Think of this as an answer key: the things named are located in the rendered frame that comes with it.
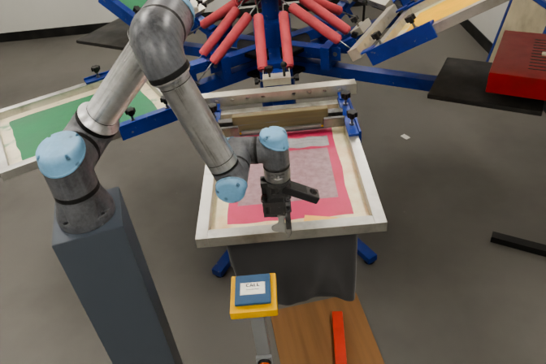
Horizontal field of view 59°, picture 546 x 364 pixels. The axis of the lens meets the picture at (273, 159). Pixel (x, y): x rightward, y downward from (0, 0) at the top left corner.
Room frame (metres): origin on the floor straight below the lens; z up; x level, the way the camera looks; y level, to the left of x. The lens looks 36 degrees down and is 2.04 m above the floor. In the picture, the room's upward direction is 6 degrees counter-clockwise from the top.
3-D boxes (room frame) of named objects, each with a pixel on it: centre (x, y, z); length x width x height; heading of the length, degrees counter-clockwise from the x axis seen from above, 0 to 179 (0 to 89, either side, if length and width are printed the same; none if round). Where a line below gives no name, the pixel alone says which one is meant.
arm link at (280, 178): (1.07, -0.01, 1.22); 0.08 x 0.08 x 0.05
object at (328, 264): (1.15, -0.03, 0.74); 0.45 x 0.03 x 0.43; 88
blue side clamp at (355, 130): (1.67, -0.33, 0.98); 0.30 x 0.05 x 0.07; 178
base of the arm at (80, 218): (1.00, 0.52, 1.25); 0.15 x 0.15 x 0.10
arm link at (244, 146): (1.06, 0.09, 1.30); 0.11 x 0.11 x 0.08; 83
